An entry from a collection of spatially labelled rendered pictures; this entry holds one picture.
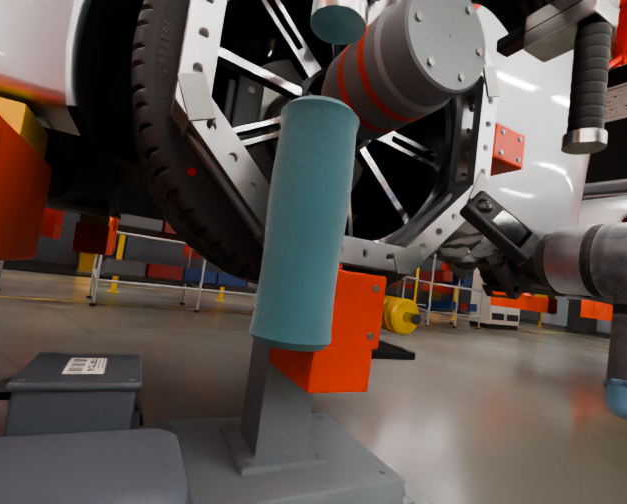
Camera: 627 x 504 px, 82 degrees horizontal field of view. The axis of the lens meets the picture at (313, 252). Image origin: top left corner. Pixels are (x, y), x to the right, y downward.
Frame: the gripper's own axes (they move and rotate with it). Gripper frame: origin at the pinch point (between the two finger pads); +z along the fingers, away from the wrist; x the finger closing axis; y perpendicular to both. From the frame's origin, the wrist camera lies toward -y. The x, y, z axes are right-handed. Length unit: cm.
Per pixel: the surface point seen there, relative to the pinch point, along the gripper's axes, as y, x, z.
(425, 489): 69, -21, 29
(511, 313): 518, 479, 473
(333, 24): -35.1, -19.3, -24.7
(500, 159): -7.0, 18.5, -4.2
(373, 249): -10.4, -14.6, -4.2
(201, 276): 31, -3, 367
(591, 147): -10.5, 5.3, -25.4
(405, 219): -6.4, 1.0, 6.1
